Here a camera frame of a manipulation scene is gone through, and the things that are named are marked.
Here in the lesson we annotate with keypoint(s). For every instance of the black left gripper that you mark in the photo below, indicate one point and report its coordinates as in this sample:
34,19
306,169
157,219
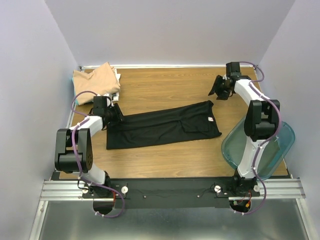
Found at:
119,115

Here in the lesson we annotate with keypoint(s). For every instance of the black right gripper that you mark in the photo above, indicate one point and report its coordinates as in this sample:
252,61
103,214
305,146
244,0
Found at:
221,96

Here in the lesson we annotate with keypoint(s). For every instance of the black t shirt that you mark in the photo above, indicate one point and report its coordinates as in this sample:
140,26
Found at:
186,123

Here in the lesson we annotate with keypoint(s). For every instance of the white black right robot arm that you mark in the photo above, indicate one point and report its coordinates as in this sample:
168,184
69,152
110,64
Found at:
261,124

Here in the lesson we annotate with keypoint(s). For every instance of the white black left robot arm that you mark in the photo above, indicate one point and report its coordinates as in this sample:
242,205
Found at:
74,151

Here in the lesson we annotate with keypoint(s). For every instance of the folded white printed t shirt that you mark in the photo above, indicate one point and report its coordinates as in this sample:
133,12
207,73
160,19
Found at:
115,96

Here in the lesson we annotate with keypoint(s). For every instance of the folded tan t shirt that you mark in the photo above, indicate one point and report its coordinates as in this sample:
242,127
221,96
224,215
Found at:
101,80

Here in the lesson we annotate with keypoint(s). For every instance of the folded teal t shirt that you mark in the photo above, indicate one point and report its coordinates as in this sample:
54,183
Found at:
75,97

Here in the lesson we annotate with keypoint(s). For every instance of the teal plastic bin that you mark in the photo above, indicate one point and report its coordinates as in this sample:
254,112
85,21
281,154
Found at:
239,150

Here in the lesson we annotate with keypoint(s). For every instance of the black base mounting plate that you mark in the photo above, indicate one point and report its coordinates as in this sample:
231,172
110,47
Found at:
171,193

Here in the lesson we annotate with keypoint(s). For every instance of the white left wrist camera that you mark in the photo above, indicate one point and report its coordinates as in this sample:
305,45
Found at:
103,101

